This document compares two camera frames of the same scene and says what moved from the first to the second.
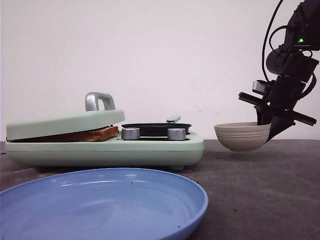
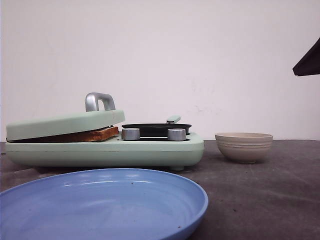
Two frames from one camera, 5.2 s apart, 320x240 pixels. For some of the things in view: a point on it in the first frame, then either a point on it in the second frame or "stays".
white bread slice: [87, 135] stays
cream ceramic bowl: [243, 136] → [245, 147]
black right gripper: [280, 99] → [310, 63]
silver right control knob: [176, 134] stays
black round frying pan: [158, 129] stays
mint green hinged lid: [100, 111] stays
